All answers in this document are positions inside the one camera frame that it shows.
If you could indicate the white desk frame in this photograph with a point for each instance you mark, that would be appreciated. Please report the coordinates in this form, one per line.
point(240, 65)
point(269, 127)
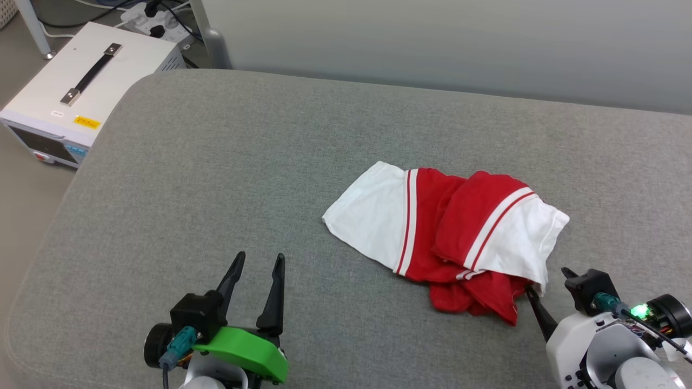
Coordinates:
point(35, 27)

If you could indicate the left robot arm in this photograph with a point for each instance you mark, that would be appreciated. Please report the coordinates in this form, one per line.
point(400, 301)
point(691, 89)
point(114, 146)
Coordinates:
point(208, 382)

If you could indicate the white perforated laundry basket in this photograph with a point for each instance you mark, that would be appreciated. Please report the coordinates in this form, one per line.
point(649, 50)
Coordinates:
point(5, 11)

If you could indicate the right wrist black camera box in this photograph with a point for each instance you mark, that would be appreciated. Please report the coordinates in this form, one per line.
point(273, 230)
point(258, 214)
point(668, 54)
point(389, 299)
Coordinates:
point(589, 289)

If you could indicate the black power plug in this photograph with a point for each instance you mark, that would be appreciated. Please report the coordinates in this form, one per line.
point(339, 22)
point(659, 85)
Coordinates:
point(157, 31)
point(152, 7)

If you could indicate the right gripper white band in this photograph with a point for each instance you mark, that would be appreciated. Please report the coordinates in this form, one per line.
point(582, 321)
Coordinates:
point(581, 346)

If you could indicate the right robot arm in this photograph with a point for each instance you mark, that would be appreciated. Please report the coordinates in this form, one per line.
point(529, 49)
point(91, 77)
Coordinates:
point(646, 374)

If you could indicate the pale grey partition panel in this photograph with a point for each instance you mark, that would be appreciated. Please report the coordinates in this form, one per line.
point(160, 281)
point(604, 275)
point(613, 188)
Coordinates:
point(432, 43)

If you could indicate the white power supply box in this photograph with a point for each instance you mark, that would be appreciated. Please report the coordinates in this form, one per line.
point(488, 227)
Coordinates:
point(135, 59)

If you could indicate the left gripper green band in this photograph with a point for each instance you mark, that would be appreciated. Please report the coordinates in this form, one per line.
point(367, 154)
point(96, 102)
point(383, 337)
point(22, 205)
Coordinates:
point(243, 348)

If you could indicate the white power strip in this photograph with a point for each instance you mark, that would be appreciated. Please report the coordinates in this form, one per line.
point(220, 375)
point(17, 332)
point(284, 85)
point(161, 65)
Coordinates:
point(174, 33)

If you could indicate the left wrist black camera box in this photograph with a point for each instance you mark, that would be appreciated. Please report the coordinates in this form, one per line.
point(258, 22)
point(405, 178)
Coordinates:
point(194, 313)

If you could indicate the red white basketball jersey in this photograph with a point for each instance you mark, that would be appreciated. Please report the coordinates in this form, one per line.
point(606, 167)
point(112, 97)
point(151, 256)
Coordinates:
point(476, 216)

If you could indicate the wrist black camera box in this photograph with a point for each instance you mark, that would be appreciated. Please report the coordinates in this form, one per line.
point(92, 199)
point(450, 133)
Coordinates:
point(194, 313)
point(589, 289)

